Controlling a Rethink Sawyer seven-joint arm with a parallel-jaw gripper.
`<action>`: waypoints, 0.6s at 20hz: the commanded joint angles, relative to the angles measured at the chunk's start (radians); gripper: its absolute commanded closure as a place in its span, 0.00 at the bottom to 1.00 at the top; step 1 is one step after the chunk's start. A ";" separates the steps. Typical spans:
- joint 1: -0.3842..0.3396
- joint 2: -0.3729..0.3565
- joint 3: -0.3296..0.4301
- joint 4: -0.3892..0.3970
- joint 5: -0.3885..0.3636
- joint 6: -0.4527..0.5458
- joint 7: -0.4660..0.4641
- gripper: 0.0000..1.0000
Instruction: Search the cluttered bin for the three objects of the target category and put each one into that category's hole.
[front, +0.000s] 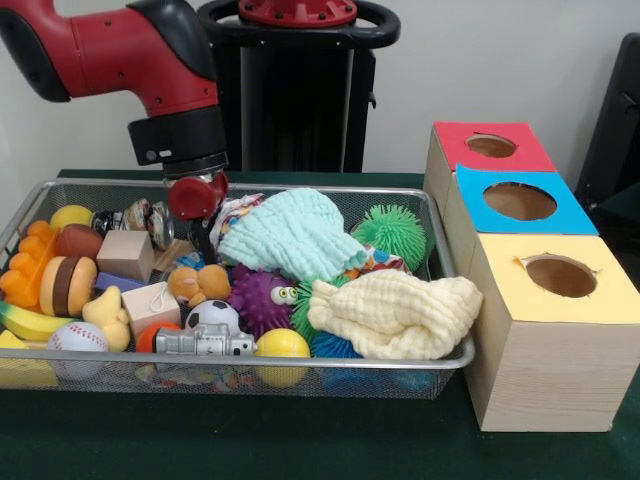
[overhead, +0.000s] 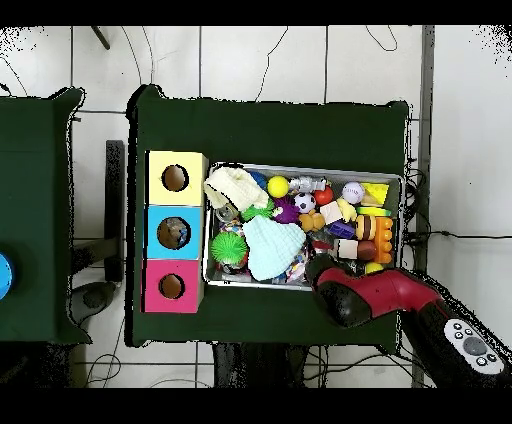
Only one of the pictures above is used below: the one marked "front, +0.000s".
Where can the yellow block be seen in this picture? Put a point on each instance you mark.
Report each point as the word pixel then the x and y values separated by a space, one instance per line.
pixel 20 372

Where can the black chair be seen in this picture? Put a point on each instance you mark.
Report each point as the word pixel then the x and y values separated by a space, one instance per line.
pixel 615 130

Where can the small yellow ball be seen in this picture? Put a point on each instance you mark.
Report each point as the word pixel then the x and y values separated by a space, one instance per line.
pixel 70 216

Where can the tan wooden cube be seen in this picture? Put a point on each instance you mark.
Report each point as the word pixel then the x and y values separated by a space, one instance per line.
pixel 125 255

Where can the blue spiky ball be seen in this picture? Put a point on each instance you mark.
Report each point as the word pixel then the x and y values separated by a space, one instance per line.
pixel 335 345

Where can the yellow duck toy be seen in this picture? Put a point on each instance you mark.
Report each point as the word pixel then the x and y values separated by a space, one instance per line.
pixel 105 315

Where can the green fuzzy toy with eyes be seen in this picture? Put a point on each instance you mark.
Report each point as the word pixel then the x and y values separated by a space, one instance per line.
pixel 392 235

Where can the white baseball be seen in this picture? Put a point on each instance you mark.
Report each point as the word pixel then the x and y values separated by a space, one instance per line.
pixel 77 337

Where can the toy hamburger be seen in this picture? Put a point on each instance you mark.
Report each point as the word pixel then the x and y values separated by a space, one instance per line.
pixel 68 286

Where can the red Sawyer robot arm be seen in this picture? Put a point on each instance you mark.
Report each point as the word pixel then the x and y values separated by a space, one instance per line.
pixel 130 60

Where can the purple fuzzy toy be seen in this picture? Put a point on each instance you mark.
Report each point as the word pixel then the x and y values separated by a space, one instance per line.
pixel 260 300

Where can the small wooden block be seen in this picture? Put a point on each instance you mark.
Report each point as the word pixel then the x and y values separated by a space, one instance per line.
pixel 150 307

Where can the brown toy football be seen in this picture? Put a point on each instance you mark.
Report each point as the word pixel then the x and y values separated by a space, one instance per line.
pixel 80 242

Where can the orange spiky toy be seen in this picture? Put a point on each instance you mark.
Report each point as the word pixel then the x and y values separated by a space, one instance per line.
pixel 22 270

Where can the yellow toy banana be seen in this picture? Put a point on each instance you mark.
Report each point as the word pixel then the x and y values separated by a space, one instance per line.
pixel 25 322

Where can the multicoloured toy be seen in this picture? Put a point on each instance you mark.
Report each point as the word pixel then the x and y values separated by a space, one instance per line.
pixel 378 262

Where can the pale yellow cloth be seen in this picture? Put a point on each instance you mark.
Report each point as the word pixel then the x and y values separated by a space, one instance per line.
pixel 400 315

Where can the clear bottle with blue label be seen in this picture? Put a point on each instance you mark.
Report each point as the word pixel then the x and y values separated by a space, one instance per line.
pixel 188 261

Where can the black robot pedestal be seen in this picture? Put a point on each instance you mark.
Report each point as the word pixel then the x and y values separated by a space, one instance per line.
pixel 300 110

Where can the orange plush toy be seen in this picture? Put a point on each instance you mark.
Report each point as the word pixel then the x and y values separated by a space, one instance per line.
pixel 200 283

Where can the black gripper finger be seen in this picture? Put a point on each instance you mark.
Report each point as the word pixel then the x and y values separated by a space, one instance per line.
pixel 203 240

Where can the white multicoloured printed packet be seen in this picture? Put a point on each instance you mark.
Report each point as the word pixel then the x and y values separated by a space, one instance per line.
pixel 232 212

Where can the silver robot toy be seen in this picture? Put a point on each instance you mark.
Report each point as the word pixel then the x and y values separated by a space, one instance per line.
pixel 205 342

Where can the small soccer ball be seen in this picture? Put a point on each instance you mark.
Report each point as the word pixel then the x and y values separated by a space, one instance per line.
pixel 213 315

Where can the wooden box with three holes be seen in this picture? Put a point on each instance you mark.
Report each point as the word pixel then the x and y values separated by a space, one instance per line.
pixel 550 370

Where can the purple block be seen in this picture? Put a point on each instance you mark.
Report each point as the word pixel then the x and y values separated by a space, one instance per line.
pixel 118 282

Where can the crushed silver can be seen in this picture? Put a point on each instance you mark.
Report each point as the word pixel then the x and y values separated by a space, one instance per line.
pixel 125 216

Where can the mint green cloth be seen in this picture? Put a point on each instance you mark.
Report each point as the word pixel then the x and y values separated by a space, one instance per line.
pixel 295 235

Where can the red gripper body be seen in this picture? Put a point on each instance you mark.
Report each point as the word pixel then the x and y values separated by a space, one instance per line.
pixel 195 197

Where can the small green spiky toy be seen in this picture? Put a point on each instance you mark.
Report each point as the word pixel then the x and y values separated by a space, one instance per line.
pixel 300 310

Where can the small red ball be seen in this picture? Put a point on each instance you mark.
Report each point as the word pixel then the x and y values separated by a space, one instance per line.
pixel 152 338

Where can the clear mesh bin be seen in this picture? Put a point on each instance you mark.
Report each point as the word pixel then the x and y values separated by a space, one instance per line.
pixel 440 230

